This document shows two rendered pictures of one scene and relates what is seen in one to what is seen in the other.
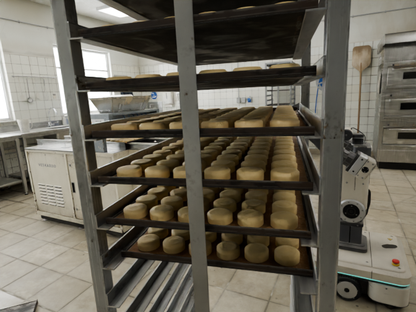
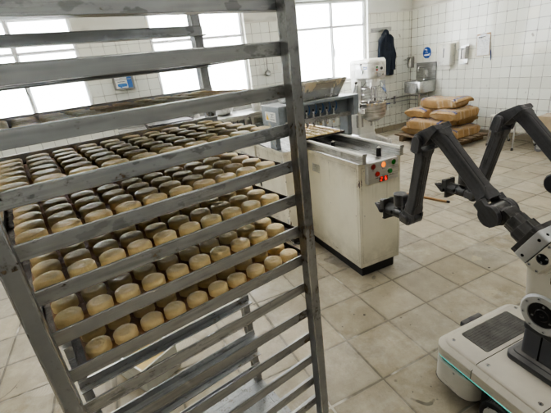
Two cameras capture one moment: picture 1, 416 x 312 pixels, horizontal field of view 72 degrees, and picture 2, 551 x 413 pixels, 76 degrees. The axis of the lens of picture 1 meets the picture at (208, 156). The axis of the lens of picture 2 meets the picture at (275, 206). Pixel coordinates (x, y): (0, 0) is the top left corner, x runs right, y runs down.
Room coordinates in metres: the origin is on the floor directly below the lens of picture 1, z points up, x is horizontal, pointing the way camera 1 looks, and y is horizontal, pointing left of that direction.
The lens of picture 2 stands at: (0.33, -0.85, 1.47)
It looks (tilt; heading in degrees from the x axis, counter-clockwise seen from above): 22 degrees down; 41
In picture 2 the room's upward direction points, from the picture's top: 7 degrees counter-clockwise
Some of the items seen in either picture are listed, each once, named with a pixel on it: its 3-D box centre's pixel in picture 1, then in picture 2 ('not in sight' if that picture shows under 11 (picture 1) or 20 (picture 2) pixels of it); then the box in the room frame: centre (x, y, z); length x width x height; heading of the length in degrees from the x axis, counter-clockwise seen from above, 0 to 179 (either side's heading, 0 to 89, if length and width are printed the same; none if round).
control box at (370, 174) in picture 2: not in sight; (381, 170); (2.42, 0.03, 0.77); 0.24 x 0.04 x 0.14; 153
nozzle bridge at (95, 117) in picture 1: (125, 128); (311, 120); (2.82, 0.80, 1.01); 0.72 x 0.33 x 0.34; 153
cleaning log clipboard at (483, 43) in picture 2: not in sight; (484, 46); (7.01, 0.32, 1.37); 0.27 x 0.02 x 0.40; 64
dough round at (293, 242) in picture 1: (286, 241); (125, 333); (0.58, -0.17, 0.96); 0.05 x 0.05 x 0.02
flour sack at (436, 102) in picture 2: not in sight; (444, 102); (6.55, 0.72, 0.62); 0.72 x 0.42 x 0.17; 70
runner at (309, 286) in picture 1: (299, 212); (204, 305); (0.74, -0.24, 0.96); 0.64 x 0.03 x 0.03; 165
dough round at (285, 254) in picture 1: (286, 255); (98, 347); (0.52, -0.15, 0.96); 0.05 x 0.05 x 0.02
